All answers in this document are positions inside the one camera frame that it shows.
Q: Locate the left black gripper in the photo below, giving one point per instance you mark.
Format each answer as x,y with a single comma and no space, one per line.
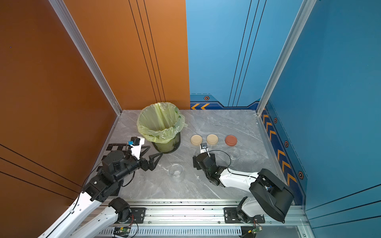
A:
151,165

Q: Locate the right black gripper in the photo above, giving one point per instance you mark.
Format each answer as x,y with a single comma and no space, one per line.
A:
195,163

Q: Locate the red jar lid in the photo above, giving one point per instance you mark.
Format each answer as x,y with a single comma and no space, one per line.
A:
231,140

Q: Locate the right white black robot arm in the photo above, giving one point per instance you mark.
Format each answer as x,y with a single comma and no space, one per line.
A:
270,195

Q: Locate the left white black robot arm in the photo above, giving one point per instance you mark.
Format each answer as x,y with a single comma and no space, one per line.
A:
68,225

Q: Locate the black white checkerboard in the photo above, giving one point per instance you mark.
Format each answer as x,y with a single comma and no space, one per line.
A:
114,148

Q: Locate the yellow-green plastic bin liner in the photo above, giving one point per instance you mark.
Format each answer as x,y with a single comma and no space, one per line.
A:
160,122

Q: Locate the left green circuit board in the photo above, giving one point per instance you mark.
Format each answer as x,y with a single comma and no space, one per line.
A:
121,232

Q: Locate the green circuit board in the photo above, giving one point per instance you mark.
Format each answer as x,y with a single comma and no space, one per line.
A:
254,231
121,232

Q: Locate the right green circuit board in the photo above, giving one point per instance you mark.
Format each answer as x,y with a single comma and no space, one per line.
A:
254,231

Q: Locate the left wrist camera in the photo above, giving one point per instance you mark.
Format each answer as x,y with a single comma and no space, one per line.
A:
136,145

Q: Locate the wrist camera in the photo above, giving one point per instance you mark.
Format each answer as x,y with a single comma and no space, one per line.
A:
136,145
204,149

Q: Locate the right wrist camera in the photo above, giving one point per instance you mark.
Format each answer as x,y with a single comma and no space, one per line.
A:
204,149

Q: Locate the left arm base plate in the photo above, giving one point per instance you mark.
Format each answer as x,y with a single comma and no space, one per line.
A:
135,214

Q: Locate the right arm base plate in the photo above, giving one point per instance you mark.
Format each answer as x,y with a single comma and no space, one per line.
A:
231,216

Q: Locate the aluminium front rail frame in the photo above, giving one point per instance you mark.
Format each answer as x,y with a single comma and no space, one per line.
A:
182,212

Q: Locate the left aluminium corner post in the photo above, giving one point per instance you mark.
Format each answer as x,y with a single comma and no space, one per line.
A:
72,29

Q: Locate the aluminium corner post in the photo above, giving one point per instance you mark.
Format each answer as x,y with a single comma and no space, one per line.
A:
72,29
292,38

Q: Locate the right aluminium corner post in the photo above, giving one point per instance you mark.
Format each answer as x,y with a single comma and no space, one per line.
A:
292,38

